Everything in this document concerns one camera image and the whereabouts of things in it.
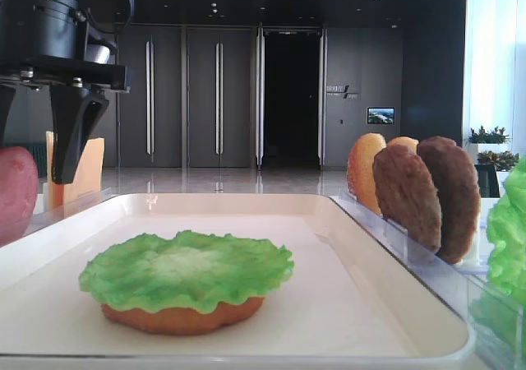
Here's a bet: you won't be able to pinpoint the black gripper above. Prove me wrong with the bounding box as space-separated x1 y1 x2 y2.
0 16 130 184

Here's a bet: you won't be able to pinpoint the standing bread slice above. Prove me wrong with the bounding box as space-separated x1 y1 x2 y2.
348 133 386 215
387 136 418 153

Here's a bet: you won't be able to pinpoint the green lettuce leaf in rack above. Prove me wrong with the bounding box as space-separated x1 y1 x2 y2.
472 160 525 347

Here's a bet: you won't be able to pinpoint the yellow cheese slice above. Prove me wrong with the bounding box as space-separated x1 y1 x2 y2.
46 131 63 210
62 137 104 204

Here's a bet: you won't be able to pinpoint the potted plants in white planter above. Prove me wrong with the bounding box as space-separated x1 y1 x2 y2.
467 126 519 172

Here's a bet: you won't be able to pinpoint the clear acrylic right rack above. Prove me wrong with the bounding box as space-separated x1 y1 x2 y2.
333 191 525 369

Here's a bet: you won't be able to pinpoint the red tomato slice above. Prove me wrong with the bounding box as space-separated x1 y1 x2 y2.
1 146 39 247

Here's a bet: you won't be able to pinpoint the rear brown meat patty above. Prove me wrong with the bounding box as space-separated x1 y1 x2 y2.
417 136 481 264

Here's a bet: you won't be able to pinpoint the green lettuce leaf on bread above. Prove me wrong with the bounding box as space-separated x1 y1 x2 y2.
79 230 294 314

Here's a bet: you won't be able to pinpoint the front brown meat patty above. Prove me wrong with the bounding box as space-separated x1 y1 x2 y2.
373 145 442 253

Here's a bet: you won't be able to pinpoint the rear yellow cheese slice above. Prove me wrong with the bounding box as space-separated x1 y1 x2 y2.
46 131 63 210

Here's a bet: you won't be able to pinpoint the rear standing bread slice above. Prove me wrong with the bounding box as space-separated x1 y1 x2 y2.
387 136 418 153

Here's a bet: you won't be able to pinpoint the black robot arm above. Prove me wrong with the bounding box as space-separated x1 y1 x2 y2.
1 0 131 184

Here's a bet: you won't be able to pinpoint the clear acrylic rack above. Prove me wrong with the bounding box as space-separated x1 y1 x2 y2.
23 183 116 237
333 191 525 369

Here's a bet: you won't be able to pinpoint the clear acrylic left rack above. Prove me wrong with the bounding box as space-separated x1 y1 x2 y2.
23 183 116 237

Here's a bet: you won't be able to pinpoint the white plastic serving tray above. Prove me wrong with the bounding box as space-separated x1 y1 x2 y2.
1 193 475 369

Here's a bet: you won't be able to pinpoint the front yellow cheese slice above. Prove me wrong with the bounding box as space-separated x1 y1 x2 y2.
62 137 104 204

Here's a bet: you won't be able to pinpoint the brown meat patty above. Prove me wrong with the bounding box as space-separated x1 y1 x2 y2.
417 136 481 264
373 145 442 253

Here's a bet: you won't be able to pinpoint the orange bread slice on tray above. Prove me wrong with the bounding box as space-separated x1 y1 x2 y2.
101 297 265 336

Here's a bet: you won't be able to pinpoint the small wall display screen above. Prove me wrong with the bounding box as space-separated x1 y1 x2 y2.
367 107 395 125

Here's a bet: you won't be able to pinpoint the front standing bread slice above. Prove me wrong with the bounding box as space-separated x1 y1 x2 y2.
348 133 386 215

